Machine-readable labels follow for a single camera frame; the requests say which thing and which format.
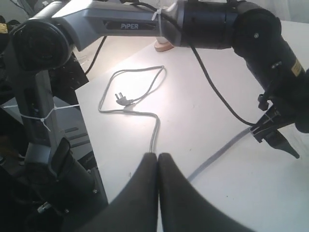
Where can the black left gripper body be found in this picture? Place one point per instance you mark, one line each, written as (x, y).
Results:
(283, 113)

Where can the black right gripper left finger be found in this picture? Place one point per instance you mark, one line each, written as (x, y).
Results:
(134, 209)

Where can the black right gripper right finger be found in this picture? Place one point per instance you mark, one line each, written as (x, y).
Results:
(183, 209)

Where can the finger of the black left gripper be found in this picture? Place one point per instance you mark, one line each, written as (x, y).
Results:
(277, 141)

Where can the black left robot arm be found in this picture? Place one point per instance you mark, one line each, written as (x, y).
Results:
(46, 41)

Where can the wooden round base object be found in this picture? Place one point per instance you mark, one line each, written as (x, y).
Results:
(162, 44)

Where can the white zip tie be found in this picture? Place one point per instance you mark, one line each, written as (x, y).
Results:
(158, 15)

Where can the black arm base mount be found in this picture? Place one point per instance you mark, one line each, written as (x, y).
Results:
(43, 193)

